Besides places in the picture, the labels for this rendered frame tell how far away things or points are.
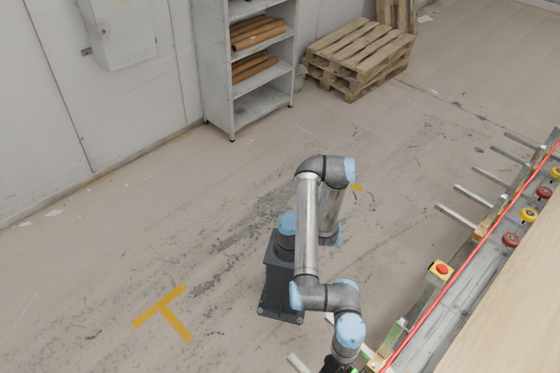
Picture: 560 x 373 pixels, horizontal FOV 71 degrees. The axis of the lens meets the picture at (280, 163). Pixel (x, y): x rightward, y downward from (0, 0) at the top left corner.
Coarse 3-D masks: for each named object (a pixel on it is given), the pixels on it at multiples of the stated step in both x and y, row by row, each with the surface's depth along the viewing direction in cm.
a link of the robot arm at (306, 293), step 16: (320, 160) 164; (304, 176) 160; (320, 176) 163; (304, 192) 155; (304, 208) 150; (304, 224) 145; (304, 240) 141; (304, 256) 137; (304, 272) 132; (304, 288) 129; (320, 288) 129; (304, 304) 127; (320, 304) 127
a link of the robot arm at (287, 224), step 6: (282, 216) 215; (288, 216) 214; (294, 216) 214; (282, 222) 212; (288, 222) 212; (294, 222) 211; (282, 228) 210; (288, 228) 209; (294, 228) 208; (282, 234) 212; (288, 234) 210; (294, 234) 209; (282, 240) 215; (288, 240) 213; (294, 240) 213; (282, 246) 219; (288, 246) 217; (294, 246) 218
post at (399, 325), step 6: (402, 318) 144; (396, 324) 144; (402, 324) 142; (390, 330) 149; (396, 330) 146; (402, 330) 147; (390, 336) 151; (396, 336) 148; (384, 342) 156; (390, 342) 153; (384, 348) 158; (390, 348) 155; (384, 354) 160
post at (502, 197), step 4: (500, 196) 202; (504, 196) 200; (500, 200) 202; (504, 200) 201; (496, 204) 205; (500, 204) 204; (492, 208) 208; (496, 208) 206; (500, 208) 205; (492, 212) 209; (496, 212) 208; (488, 216) 212; (492, 216) 210; (484, 220) 215; (488, 220) 213; (492, 220) 211; (484, 224) 216; (488, 224) 214
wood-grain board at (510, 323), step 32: (544, 224) 214; (512, 256) 197; (544, 256) 198; (512, 288) 184; (544, 288) 185; (480, 320) 172; (512, 320) 173; (544, 320) 174; (448, 352) 162; (480, 352) 162; (512, 352) 163; (544, 352) 163
